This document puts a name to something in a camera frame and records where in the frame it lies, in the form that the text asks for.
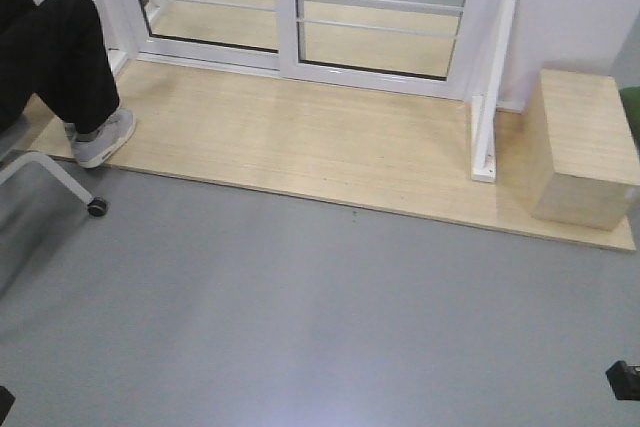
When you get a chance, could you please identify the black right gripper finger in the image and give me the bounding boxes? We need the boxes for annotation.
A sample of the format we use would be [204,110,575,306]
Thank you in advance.
[606,360,640,401]

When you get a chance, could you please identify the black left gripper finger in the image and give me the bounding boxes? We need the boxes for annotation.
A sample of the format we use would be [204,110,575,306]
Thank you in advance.
[0,386,16,420]

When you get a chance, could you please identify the white sliding glass door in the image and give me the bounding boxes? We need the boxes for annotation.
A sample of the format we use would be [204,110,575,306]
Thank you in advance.
[275,0,498,100]

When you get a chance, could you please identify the white fixed glass door panel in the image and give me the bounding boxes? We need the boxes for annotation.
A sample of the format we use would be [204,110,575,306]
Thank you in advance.
[101,0,299,79]

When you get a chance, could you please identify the grey office chair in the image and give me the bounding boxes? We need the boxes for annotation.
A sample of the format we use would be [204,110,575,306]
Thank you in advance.
[1,116,109,296]

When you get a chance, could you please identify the light wooden box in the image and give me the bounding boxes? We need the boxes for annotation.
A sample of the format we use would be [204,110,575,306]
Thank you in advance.
[524,68,639,231]

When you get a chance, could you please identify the grey sneaker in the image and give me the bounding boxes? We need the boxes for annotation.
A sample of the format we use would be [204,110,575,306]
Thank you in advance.
[63,108,136,169]

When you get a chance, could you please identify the white wooden support brace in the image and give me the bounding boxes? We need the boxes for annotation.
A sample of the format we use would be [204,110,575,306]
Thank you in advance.
[470,0,518,183]

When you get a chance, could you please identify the light plywood floor platform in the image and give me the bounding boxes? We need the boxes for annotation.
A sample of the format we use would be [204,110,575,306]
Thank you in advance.
[27,57,637,252]

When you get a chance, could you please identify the person leg black trousers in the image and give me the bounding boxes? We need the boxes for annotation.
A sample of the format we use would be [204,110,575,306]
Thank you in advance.
[1,0,120,134]

